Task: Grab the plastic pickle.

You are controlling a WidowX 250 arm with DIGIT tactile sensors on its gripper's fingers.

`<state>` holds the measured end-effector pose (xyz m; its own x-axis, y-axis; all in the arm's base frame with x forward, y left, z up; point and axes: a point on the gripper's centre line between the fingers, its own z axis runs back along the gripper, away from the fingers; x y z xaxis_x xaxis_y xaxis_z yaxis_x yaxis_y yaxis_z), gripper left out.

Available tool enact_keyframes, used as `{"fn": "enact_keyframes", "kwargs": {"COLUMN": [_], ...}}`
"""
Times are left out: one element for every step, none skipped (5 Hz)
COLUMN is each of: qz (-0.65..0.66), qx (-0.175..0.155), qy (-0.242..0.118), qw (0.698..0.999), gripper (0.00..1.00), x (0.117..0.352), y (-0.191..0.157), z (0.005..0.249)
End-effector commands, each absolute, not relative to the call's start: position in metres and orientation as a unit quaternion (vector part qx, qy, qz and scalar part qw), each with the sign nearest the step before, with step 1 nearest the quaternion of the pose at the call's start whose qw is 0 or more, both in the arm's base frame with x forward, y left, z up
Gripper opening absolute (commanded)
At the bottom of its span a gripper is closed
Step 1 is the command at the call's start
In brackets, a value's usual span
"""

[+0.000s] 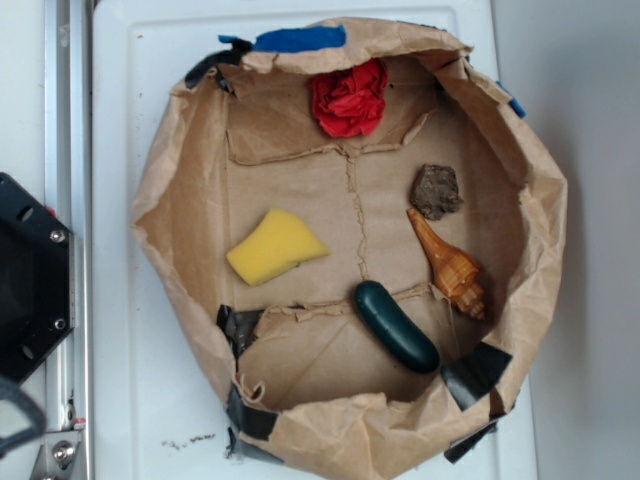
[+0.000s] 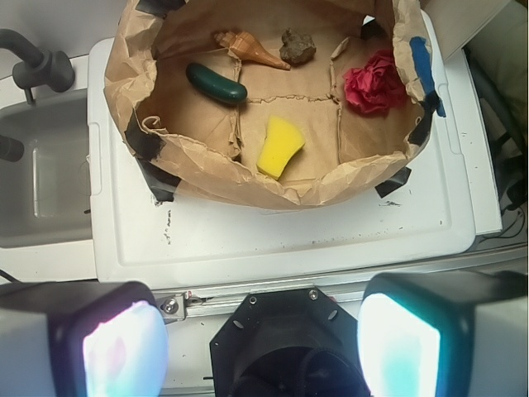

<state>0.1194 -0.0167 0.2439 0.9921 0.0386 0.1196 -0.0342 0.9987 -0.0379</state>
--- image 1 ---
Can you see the red crumpled paper ball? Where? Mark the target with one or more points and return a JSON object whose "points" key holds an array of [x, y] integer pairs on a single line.
{"points": [[350, 102]]}

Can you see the brown rock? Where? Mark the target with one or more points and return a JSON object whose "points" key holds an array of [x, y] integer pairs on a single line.
{"points": [[435, 192]]}

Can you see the dark green plastic pickle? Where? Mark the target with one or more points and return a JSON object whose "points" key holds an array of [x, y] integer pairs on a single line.
{"points": [[404, 340]]}

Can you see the brown paper bag tray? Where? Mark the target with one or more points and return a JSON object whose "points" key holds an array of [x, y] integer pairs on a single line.
{"points": [[308, 381]]}

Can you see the orange spiral seashell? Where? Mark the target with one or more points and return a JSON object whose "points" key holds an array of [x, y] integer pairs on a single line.
{"points": [[455, 273]]}

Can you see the white plastic board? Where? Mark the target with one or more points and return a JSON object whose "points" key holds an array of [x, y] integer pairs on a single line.
{"points": [[155, 416]]}

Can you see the metal corner bracket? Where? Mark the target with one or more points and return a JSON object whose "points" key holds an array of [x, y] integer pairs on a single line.
{"points": [[58, 455]]}

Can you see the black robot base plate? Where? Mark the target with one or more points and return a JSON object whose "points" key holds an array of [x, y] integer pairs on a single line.
{"points": [[35, 282]]}

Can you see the yellow sponge piece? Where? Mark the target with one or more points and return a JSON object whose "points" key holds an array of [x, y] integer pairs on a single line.
{"points": [[280, 242]]}

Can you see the aluminium frame rail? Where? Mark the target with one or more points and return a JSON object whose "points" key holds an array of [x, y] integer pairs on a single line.
{"points": [[68, 191]]}

